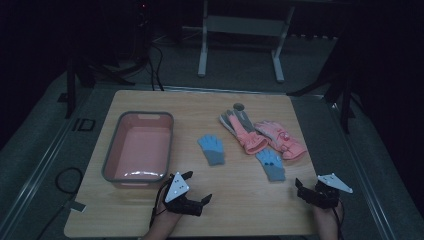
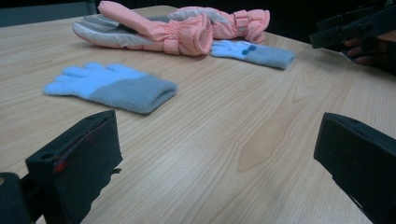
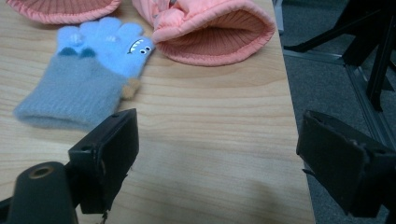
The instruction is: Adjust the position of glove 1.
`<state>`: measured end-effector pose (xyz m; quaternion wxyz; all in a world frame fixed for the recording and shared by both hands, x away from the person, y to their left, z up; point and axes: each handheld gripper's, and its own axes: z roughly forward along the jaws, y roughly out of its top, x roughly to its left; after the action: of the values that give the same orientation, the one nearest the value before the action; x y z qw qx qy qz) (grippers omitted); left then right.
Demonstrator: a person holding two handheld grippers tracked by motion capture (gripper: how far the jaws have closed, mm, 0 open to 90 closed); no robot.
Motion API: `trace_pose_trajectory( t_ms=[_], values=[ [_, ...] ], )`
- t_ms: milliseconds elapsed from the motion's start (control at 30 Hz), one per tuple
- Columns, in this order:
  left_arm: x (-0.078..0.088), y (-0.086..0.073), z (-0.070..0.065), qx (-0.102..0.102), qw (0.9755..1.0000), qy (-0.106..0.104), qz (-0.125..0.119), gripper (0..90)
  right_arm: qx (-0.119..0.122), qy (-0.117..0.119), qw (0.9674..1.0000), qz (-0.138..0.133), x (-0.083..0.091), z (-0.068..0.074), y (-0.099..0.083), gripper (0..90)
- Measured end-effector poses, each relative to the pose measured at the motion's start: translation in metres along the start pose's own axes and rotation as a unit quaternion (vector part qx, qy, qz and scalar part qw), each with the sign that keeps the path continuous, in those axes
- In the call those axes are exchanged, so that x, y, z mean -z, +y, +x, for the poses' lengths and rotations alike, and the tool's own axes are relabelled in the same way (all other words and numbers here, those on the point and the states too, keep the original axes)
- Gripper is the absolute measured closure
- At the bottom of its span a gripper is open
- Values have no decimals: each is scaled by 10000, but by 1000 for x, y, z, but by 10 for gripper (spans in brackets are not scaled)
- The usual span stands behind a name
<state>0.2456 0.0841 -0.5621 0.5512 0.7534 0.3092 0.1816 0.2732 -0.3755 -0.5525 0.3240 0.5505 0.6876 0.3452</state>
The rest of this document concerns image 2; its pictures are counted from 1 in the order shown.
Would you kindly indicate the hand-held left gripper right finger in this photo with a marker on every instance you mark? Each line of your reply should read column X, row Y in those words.
column 364, row 161

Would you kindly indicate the light blue grey knit glove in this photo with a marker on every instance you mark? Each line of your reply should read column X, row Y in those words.
column 124, row 90
column 264, row 56

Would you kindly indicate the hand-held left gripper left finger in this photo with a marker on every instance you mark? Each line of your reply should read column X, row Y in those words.
column 74, row 165

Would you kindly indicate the pink grey ski glove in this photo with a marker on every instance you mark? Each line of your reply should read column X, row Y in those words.
column 174, row 34
column 246, row 21

